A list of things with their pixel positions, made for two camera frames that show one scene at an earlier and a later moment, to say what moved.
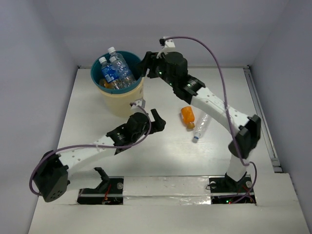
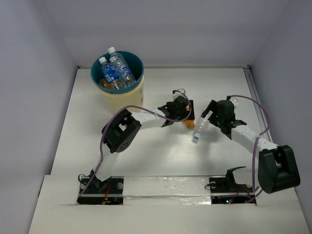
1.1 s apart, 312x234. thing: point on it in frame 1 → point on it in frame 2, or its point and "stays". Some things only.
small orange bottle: x=188 y=116 stays
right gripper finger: x=144 y=65 → x=212 y=107
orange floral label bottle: x=103 y=83 stays
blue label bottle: x=108 y=70 stays
